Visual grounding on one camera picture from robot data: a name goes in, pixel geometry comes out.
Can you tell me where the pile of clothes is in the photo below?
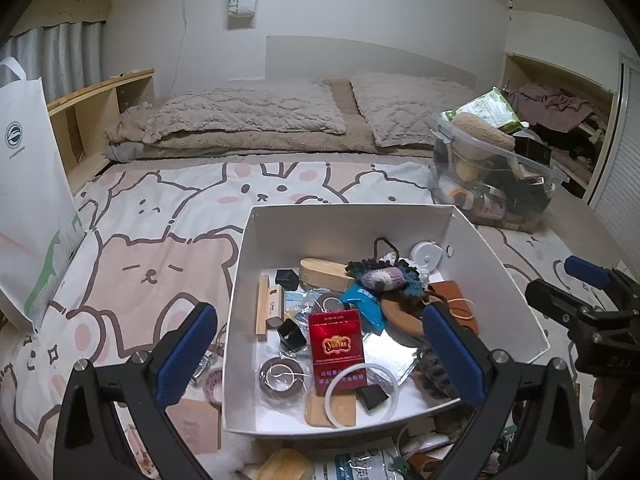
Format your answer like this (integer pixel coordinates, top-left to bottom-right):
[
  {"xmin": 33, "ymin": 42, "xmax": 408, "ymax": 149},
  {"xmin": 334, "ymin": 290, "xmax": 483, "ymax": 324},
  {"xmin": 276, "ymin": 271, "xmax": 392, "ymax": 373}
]
[{"xmin": 506, "ymin": 82, "xmax": 610, "ymax": 162}]

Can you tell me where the grey curtain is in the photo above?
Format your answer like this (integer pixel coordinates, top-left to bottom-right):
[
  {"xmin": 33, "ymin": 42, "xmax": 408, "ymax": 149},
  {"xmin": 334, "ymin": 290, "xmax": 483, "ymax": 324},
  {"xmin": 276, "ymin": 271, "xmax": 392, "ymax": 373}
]
[{"xmin": 0, "ymin": 20, "xmax": 107, "ymax": 107}]

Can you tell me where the wooden closet niche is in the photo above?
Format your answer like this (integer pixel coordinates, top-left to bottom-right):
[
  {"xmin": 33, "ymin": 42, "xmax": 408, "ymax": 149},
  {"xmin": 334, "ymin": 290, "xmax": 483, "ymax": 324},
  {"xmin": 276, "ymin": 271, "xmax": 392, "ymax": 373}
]
[{"xmin": 501, "ymin": 53, "xmax": 617, "ymax": 200}]

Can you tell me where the pink tape roll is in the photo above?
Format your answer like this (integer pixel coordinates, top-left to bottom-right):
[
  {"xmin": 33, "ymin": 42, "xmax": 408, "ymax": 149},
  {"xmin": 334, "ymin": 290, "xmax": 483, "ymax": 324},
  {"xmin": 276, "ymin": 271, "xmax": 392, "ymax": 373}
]
[{"xmin": 204, "ymin": 367, "xmax": 227, "ymax": 407}]

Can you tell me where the clear plastic storage bin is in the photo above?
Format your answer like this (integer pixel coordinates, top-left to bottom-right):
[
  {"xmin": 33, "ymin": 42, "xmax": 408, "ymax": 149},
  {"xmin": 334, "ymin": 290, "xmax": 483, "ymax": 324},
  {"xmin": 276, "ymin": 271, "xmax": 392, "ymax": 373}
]
[{"xmin": 431, "ymin": 111, "xmax": 567, "ymax": 234}]

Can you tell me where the white tote bag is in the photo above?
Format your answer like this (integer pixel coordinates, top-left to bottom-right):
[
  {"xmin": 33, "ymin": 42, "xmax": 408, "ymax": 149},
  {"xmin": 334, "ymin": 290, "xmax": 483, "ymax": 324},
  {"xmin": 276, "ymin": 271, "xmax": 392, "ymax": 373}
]
[{"xmin": 0, "ymin": 56, "xmax": 89, "ymax": 334}]

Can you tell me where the green wipes pack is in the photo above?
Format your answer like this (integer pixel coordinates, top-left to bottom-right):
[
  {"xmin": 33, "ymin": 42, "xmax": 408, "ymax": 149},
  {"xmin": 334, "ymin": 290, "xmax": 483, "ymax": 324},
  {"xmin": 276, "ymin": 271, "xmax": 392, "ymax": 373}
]
[{"xmin": 440, "ymin": 86, "xmax": 530, "ymax": 135}]

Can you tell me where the round wooden disc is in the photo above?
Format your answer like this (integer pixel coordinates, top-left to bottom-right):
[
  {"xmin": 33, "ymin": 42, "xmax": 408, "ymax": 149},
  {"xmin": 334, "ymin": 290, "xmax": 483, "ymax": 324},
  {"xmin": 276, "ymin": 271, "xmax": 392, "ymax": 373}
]
[{"xmin": 379, "ymin": 295, "xmax": 437, "ymax": 348}]

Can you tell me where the person's right hand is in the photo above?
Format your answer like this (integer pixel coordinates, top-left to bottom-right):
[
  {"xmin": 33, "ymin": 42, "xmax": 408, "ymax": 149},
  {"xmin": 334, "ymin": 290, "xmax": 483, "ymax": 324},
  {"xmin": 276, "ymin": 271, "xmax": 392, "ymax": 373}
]
[{"xmin": 591, "ymin": 377, "xmax": 616, "ymax": 425}]

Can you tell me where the beige textured pillow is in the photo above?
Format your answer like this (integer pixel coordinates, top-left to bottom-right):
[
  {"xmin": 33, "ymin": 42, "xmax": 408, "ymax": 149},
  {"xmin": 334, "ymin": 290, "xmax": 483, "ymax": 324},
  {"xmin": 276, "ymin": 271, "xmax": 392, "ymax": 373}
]
[
  {"xmin": 142, "ymin": 80, "xmax": 347, "ymax": 144},
  {"xmin": 349, "ymin": 72, "xmax": 479, "ymax": 149}
]

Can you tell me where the long wooden block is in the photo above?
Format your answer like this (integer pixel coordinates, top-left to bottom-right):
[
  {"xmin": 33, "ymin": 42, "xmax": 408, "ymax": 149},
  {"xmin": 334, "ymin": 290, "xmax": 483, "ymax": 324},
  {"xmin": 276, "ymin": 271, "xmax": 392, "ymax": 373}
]
[{"xmin": 256, "ymin": 275, "xmax": 272, "ymax": 342}]

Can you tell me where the crocheted yarn piece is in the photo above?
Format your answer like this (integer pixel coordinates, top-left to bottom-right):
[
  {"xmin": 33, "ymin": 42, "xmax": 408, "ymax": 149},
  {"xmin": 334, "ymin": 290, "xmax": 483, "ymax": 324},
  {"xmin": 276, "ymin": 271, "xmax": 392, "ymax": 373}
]
[{"xmin": 345, "ymin": 237, "xmax": 422, "ymax": 307}]

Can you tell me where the cork coaster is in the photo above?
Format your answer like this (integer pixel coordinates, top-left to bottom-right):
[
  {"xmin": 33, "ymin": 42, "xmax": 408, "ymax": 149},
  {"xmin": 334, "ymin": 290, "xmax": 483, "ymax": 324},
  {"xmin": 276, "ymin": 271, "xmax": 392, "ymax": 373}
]
[{"xmin": 305, "ymin": 389, "xmax": 359, "ymax": 429}]

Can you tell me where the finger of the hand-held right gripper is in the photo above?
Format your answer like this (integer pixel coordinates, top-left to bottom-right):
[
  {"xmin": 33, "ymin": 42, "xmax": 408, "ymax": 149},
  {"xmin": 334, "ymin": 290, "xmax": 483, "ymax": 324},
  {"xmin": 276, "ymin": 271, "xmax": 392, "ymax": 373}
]
[
  {"xmin": 525, "ymin": 279, "xmax": 598, "ymax": 341},
  {"xmin": 564, "ymin": 255, "xmax": 621, "ymax": 291}
]

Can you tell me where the metal key ring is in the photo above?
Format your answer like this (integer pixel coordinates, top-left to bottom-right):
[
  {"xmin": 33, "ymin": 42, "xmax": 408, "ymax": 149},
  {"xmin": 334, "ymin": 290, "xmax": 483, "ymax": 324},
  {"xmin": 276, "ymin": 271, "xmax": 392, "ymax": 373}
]
[{"xmin": 189, "ymin": 329, "xmax": 227, "ymax": 387}]

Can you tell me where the black square pad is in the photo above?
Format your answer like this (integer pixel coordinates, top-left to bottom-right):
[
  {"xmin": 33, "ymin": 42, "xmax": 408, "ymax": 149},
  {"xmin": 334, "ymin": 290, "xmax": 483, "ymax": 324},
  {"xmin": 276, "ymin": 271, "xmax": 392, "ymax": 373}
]
[{"xmin": 355, "ymin": 385, "xmax": 384, "ymax": 411}]

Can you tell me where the white round tape measure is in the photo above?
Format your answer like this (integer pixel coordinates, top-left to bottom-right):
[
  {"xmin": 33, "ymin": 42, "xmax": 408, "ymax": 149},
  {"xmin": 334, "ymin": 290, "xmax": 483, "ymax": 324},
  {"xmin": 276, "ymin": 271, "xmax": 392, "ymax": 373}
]
[{"xmin": 412, "ymin": 241, "xmax": 444, "ymax": 272}]

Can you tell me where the white wall cable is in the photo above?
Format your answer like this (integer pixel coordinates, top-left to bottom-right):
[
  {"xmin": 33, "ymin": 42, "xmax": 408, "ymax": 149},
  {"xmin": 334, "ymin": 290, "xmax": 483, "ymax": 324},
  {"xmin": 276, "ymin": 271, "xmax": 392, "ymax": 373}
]
[{"xmin": 169, "ymin": 0, "xmax": 195, "ymax": 87}]

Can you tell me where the dark brown knitted item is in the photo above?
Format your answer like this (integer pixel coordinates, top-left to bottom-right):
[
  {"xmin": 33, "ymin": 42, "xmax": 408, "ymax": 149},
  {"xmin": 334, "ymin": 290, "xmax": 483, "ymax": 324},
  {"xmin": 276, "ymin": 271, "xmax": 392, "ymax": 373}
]
[{"xmin": 416, "ymin": 347, "xmax": 463, "ymax": 402}]

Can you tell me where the white packet blue print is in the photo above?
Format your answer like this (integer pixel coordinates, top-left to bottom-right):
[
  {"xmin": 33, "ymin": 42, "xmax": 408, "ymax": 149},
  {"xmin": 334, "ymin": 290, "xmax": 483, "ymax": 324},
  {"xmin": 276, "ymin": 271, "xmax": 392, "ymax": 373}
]
[{"xmin": 314, "ymin": 436, "xmax": 402, "ymax": 480}]

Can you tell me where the brown leather wallet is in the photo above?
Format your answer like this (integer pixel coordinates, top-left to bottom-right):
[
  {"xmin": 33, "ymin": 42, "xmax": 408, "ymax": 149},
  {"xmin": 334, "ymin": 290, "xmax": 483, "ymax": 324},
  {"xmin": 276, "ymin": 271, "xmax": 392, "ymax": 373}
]
[{"xmin": 427, "ymin": 280, "xmax": 479, "ymax": 337}]

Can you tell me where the animal printed blanket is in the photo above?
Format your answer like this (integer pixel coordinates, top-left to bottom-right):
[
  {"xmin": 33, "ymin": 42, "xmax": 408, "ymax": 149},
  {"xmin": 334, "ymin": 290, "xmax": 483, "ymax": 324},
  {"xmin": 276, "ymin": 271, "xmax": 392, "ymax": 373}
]
[{"xmin": 0, "ymin": 159, "xmax": 640, "ymax": 480}]

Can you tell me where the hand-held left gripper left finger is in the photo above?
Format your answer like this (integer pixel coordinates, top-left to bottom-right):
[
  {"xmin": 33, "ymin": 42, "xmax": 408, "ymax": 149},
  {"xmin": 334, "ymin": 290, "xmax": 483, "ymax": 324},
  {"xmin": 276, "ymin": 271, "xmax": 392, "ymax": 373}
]
[{"xmin": 52, "ymin": 301, "xmax": 219, "ymax": 480}]

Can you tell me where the beige plush item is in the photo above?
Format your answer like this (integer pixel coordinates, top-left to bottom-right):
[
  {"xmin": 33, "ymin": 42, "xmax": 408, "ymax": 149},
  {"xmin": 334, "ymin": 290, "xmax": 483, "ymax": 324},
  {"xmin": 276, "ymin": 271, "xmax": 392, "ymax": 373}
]
[{"xmin": 452, "ymin": 112, "xmax": 517, "ymax": 152}]

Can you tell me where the white cardboard box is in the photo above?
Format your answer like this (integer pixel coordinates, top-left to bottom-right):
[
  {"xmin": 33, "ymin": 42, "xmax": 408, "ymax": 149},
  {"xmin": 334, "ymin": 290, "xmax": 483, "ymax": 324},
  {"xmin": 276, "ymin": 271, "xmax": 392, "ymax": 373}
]
[{"xmin": 221, "ymin": 203, "xmax": 551, "ymax": 436}]

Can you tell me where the brown cardboard piece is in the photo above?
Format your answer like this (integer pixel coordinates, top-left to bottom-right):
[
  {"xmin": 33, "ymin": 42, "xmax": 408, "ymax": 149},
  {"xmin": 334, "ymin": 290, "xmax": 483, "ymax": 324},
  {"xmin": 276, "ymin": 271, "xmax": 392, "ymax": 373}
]
[{"xmin": 164, "ymin": 399, "xmax": 222, "ymax": 455}]

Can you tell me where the white plastic ring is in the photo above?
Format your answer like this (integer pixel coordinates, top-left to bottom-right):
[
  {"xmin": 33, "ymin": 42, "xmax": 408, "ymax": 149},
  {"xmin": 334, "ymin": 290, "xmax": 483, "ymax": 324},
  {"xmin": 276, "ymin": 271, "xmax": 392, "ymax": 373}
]
[{"xmin": 325, "ymin": 365, "xmax": 400, "ymax": 429}]

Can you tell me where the red cigarette pack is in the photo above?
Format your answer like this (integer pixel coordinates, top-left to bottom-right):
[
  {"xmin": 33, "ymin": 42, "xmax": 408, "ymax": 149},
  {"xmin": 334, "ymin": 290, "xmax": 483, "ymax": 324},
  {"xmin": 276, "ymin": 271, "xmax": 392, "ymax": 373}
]
[{"xmin": 308, "ymin": 309, "xmax": 369, "ymax": 396}]

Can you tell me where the blue foil packet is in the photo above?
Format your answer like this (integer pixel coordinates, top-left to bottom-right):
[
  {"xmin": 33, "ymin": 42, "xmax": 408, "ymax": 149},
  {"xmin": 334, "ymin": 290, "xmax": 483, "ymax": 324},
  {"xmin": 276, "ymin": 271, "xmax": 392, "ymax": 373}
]
[{"xmin": 342, "ymin": 282, "xmax": 389, "ymax": 334}]

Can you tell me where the light wooden block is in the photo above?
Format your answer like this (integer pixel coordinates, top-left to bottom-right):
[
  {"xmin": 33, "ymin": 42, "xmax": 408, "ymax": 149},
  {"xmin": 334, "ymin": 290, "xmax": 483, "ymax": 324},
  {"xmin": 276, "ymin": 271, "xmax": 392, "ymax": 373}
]
[{"xmin": 256, "ymin": 448, "xmax": 317, "ymax": 480}]

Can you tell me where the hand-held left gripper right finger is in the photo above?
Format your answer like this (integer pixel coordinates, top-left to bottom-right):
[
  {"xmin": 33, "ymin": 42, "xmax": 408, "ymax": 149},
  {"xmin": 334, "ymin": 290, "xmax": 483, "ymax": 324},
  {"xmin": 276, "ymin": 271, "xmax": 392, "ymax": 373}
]
[{"xmin": 422, "ymin": 301, "xmax": 587, "ymax": 480}]

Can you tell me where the white louvre door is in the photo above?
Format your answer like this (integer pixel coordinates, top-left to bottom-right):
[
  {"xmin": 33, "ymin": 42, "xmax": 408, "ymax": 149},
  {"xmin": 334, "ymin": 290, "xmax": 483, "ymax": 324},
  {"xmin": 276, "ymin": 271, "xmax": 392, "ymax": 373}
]
[{"xmin": 586, "ymin": 51, "xmax": 640, "ymax": 235}]

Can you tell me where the beige fleece blanket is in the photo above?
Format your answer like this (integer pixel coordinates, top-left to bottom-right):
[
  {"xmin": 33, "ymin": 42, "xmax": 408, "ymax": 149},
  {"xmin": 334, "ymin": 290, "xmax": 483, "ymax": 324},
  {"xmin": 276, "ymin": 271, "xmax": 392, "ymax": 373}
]
[{"xmin": 105, "ymin": 79, "xmax": 437, "ymax": 162}]

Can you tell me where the wooden bedside shelf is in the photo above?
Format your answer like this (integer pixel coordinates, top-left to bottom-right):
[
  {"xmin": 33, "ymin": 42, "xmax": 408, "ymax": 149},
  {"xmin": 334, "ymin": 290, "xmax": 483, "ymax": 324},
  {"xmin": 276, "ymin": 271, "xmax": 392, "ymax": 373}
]
[{"xmin": 47, "ymin": 68, "xmax": 156, "ymax": 197}]

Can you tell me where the open small black box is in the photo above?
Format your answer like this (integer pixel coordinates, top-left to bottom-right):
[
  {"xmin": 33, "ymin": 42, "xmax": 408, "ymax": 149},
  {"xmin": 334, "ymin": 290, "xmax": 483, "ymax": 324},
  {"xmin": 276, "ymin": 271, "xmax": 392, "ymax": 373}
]
[{"xmin": 277, "ymin": 317, "xmax": 307, "ymax": 354}]

